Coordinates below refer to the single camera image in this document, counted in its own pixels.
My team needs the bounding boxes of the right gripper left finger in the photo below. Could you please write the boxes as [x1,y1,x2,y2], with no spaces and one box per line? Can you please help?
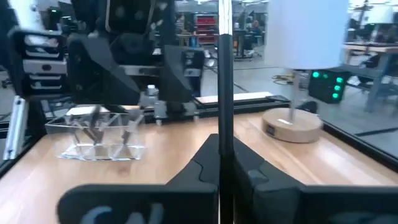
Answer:
[166,134,221,188]

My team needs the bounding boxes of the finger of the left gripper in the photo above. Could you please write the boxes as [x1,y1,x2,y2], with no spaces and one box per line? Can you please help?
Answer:
[67,32,141,106]
[160,45,206,105]

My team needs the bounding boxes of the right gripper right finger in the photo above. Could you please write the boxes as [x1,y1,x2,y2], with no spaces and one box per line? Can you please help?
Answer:
[233,136,305,224]

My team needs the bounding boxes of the medium black round brush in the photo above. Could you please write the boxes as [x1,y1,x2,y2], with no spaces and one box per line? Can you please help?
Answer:
[81,107,105,146]

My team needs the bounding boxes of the black makeup pencil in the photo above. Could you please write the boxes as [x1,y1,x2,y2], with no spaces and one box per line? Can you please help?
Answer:
[217,0,235,224]

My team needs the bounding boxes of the large black powder brush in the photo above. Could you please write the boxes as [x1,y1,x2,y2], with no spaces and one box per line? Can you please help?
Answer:
[121,113,142,146]

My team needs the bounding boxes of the red storage shelves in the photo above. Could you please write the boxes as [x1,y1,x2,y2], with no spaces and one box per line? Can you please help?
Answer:
[194,13,219,45]

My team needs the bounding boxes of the clear acrylic brush organizer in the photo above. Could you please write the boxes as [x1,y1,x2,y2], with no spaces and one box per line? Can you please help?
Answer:
[44,105,147,162]

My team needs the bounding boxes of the silver aluminium profile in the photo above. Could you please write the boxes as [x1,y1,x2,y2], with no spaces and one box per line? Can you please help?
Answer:
[2,95,28,161]

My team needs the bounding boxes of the person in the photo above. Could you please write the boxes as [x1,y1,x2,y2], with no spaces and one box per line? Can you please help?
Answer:
[251,19,264,37]

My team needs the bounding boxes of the black box green lights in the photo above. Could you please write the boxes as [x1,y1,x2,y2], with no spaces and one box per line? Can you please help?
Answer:
[307,68,351,105]

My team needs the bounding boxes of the white shade wooden base lamp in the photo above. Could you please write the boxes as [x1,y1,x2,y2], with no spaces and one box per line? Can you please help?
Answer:
[261,0,351,144]

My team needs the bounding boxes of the wooden background table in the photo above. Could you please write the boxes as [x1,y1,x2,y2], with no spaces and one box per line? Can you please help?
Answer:
[343,42,398,113]

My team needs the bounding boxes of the black aluminium table frame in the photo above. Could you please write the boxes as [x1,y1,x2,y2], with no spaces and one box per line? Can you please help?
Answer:
[0,93,398,175]

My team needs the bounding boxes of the yellow floor cable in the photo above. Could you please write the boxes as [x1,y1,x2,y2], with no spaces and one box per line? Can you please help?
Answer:
[271,72,297,86]

